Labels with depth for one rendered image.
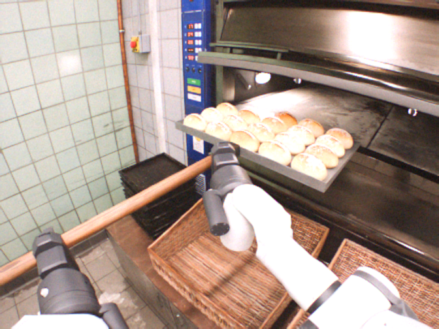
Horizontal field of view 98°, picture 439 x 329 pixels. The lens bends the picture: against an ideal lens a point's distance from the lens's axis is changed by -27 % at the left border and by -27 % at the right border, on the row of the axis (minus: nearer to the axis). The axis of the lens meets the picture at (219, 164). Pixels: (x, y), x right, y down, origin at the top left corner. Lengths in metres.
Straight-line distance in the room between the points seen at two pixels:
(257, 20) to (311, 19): 0.21
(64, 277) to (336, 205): 0.84
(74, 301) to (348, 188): 0.84
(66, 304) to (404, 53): 0.87
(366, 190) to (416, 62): 0.44
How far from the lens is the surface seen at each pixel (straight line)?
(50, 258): 0.44
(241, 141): 0.70
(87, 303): 0.38
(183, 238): 1.17
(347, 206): 0.94
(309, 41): 0.83
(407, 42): 0.78
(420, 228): 0.94
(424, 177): 0.85
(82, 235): 0.50
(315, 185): 0.61
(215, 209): 0.45
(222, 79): 1.07
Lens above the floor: 1.51
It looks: 31 degrees down
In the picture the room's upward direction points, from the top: straight up
